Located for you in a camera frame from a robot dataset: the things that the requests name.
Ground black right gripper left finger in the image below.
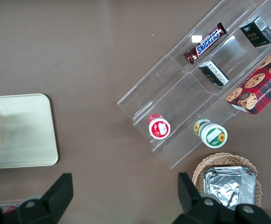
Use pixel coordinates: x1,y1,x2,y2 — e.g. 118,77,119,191
17,172,74,224

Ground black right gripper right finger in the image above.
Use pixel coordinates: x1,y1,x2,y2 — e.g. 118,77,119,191
172,172,237,224

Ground light tan wicker basket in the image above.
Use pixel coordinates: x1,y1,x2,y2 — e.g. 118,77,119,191
192,153,262,209

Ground cream rectangular plastic tray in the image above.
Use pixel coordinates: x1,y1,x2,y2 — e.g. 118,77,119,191
0,93,59,170

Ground silver foil packets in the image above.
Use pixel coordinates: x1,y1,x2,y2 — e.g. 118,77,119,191
203,166,257,211

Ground green-lid white yogurt cup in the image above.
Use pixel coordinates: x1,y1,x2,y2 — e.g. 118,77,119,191
193,118,229,149

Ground red-lid white yogurt cup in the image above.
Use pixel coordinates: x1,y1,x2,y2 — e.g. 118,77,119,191
147,113,172,140

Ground clear acrylic stepped display stand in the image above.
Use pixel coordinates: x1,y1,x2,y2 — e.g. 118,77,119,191
116,0,271,170

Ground small black box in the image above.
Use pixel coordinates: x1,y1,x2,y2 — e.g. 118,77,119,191
198,60,230,87

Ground red tartan cookie box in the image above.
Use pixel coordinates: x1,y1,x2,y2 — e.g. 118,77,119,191
225,42,271,116

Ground brown Snickers bar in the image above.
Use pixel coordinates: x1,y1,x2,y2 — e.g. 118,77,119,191
183,22,228,65

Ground black carton Face print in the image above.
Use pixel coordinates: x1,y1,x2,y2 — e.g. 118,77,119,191
239,16,271,48

